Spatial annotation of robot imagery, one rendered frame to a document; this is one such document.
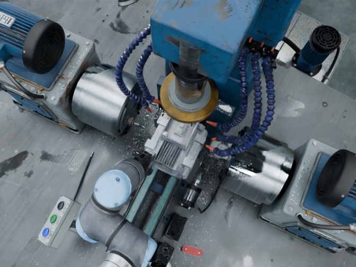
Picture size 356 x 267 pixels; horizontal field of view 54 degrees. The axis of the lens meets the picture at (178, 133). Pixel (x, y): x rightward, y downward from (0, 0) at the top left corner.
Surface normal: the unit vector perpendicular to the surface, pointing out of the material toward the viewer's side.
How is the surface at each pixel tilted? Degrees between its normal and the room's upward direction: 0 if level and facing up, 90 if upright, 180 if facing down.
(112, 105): 21
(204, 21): 0
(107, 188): 25
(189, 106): 0
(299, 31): 0
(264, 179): 32
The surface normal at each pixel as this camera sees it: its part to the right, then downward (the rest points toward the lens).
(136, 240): 0.28, -0.59
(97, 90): -0.07, -0.08
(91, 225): -0.27, 0.18
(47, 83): 0.02, -0.29
